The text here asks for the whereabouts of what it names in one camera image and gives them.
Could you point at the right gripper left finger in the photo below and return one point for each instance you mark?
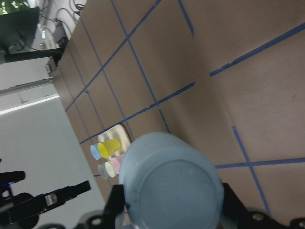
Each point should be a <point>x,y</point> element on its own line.
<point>113,213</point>

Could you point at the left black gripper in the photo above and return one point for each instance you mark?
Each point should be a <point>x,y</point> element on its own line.
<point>22,211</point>

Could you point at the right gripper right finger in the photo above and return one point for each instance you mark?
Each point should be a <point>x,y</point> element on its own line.
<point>234,213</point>

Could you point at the light blue plastic cup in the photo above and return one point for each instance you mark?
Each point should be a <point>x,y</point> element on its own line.
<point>170,185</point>

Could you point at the cream plastic cup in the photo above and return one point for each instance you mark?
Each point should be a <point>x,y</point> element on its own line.
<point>110,169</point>

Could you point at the pink plastic cup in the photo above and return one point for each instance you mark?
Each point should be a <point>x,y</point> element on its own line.
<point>116,163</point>

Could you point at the yellow plastic cup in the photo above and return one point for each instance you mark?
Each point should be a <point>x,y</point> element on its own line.
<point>109,147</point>

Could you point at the cream plastic tray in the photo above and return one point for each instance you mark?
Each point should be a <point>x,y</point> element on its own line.
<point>119,132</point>

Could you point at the black monitor stand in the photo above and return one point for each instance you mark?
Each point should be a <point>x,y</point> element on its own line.
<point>17,33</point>

